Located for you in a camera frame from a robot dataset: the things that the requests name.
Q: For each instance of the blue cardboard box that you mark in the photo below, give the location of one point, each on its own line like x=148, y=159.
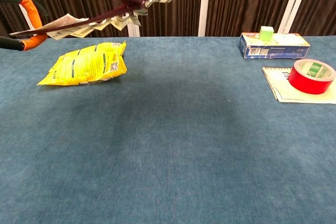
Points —
x=275, y=51

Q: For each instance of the spiral notebook beige cover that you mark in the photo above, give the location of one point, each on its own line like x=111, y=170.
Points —
x=278, y=82

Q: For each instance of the green cube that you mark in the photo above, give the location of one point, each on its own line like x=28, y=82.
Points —
x=266, y=34

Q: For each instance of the yellow snack bag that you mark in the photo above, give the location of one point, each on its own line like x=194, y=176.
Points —
x=86, y=64

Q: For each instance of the red tape roll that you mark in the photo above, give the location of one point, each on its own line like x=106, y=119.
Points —
x=307, y=82

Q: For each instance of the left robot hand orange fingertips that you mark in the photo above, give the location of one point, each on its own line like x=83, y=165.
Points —
x=32, y=11

